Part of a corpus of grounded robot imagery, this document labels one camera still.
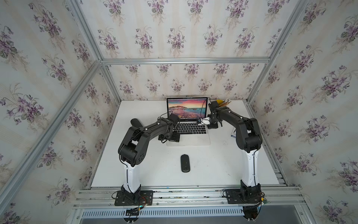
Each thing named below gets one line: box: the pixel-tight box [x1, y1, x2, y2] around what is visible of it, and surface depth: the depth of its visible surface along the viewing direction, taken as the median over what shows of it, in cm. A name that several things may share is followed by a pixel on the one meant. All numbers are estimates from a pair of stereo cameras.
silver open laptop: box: [165, 97, 211, 147], surface depth 100 cm
